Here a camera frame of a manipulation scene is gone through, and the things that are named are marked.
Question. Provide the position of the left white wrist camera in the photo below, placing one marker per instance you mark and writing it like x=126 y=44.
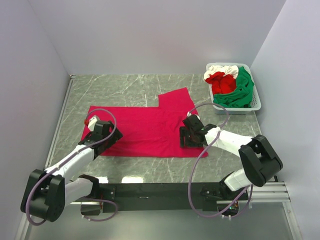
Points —
x=90 y=122

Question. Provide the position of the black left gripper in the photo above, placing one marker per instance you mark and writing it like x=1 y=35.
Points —
x=116 y=135

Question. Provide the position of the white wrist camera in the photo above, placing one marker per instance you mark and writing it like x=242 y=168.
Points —
x=90 y=122
x=189 y=114

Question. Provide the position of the red t-shirt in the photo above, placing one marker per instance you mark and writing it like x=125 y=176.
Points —
x=221 y=83

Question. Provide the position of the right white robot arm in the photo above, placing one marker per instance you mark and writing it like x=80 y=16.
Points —
x=260 y=162

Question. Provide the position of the aluminium frame rail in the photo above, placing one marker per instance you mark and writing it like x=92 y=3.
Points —
x=271 y=192

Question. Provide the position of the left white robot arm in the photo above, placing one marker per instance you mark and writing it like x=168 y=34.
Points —
x=48 y=191

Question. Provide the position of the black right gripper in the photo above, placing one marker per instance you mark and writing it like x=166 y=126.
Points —
x=183 y=132

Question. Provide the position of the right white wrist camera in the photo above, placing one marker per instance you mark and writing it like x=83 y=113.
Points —
x=189 y=114

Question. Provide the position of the magenta pink t-shirt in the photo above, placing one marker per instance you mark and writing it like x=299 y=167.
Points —
x=150 y=131

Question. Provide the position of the white t-shirt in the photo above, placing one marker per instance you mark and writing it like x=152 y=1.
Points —
x=232 y=70

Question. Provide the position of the green t-shirt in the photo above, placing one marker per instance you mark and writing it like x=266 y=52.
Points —
x=242 y=96

